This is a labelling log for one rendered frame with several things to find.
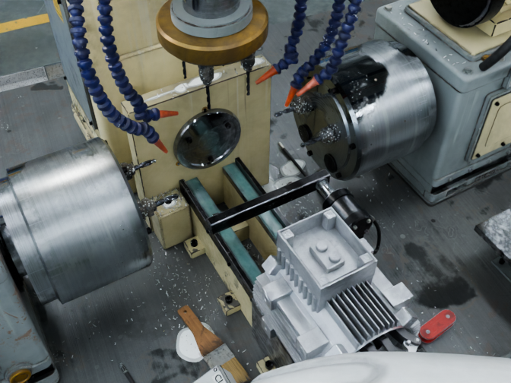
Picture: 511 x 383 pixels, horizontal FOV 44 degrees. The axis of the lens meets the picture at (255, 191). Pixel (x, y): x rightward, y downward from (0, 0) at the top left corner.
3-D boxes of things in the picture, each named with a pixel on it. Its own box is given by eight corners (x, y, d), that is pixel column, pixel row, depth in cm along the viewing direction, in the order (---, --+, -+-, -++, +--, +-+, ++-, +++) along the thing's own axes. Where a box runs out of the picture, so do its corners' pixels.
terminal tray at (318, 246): (274, 259, 101) (274, 232, 96) (328, 233, 104) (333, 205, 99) (315, 317, 94) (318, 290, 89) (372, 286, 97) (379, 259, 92)
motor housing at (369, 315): (252, 320, 111) (251, 256, 97) (341, 275, 117) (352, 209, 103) (314, 417, 99) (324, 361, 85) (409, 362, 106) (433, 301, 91)
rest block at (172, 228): (153, 231, 139) (146, 195, 130) (182, 219, 142) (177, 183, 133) (164, 250, 136) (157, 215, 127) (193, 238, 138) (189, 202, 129)
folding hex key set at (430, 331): (445, 311, 126) (447, 306, 125) (457, 322, 124) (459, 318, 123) (414, 334, 122) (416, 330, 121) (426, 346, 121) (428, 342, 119)
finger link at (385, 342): (396, 364, 89) (404, 360, 89) (353, 299, 94) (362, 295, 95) (389, 374, 92) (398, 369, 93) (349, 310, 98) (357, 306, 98)
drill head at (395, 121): (255, 145, 141) (255, 52, 122) (401, 88, 154) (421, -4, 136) (316, 220, 127) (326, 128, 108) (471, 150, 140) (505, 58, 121)
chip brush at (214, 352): (171, 315, 125) (170, 313, 125) (192, 302, 127) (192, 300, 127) (230, 395, 114) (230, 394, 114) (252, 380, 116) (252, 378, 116)
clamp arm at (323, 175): (322, 176, 123) (204, 226, 115) (323, 166, 121) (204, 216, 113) (332, 188, 121) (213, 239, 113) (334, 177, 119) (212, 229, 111)
